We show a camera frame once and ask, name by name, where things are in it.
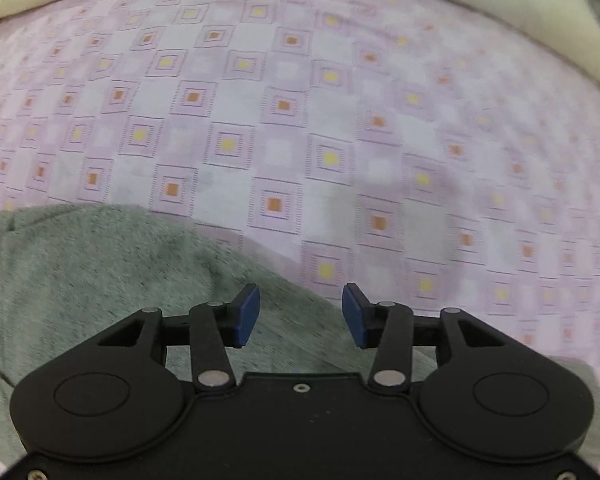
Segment pink checked bedsheet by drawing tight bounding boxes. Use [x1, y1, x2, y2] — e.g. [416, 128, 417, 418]
[0, 0, 600, 480]

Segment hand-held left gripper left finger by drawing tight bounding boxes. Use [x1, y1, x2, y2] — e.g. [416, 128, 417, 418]
[96, 282, 261, 393]

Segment grey pants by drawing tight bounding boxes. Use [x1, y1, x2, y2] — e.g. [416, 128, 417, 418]
[0, 204, 600, 480]

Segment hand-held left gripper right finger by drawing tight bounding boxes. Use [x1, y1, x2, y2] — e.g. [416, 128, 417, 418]
[341, 282, 512, 394]

